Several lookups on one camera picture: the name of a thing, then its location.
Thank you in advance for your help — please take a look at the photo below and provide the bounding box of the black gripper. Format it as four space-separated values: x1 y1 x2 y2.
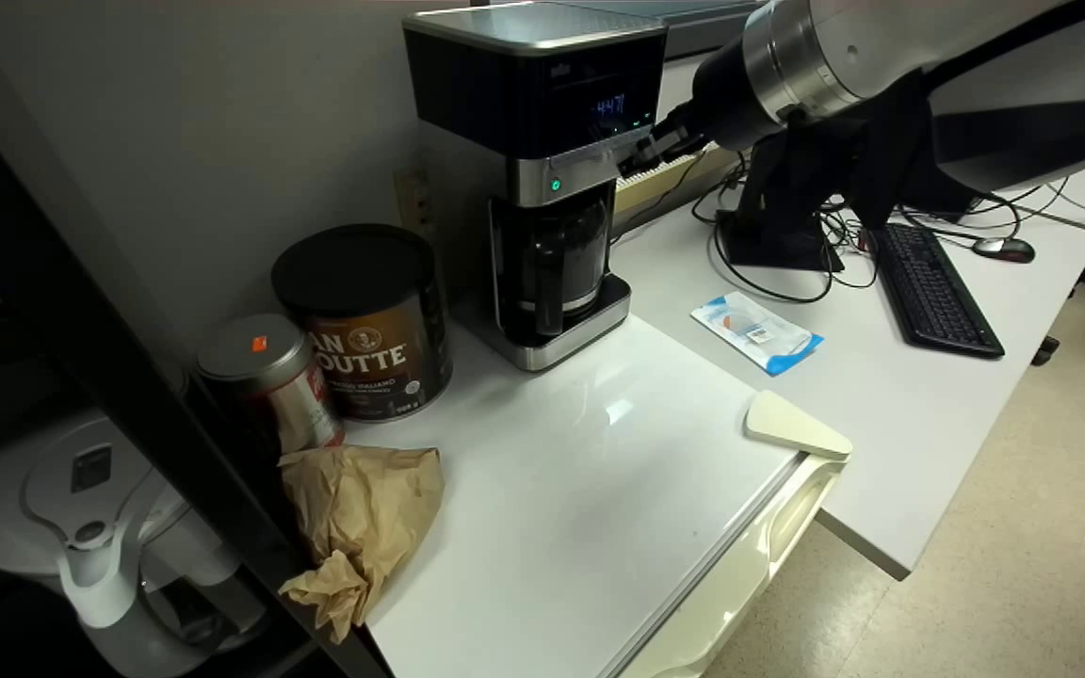
623 41 783 181

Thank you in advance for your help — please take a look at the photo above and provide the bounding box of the black silver coffee maker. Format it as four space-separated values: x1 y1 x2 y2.
398 0 673 377

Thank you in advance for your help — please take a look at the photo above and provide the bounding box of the glass coffee carafe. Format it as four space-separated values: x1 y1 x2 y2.
510 202 623 346

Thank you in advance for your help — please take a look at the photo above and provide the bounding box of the brown coffee can black lid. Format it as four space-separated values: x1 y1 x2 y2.
269 217 456 424

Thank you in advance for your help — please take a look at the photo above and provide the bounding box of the black monitor stand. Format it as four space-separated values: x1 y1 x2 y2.
714 126 847 274

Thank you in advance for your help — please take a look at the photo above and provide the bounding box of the blue white wipes packet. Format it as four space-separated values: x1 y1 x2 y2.
691 289 829 379

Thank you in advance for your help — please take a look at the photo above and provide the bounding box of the black computer monitor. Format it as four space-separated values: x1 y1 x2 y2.
818 72 1085 234

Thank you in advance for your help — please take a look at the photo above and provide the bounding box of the black computer keyboard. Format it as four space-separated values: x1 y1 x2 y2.
868 217 1009 365

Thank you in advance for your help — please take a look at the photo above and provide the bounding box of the beige fridge hinge cover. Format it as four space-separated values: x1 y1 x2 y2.
744 386 857 461

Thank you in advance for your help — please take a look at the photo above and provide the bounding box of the black computer mouse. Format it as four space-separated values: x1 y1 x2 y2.
967 230 1041 266

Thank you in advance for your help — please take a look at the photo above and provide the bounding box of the white mini fridge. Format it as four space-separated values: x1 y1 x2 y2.
337 308 857 678

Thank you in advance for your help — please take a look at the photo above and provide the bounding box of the white desk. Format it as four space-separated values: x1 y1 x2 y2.
611 135 1085 583

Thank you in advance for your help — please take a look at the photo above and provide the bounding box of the glass jar metal lid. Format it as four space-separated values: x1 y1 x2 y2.
191 308 346 461

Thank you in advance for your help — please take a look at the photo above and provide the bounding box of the crumpled brown paper bag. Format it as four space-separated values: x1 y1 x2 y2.
273 439 450 646

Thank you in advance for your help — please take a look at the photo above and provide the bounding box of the black shelf unit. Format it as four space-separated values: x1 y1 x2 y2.
0 72 398 678

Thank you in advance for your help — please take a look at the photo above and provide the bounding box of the black looped desk cable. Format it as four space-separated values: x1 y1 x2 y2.
702 184 883 308

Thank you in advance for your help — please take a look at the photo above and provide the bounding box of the beige wall outlet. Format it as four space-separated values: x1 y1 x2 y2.
391 166 440 237

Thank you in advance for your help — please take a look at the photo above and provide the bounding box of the black cable bundle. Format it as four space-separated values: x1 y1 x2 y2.
1004 155 1085 237

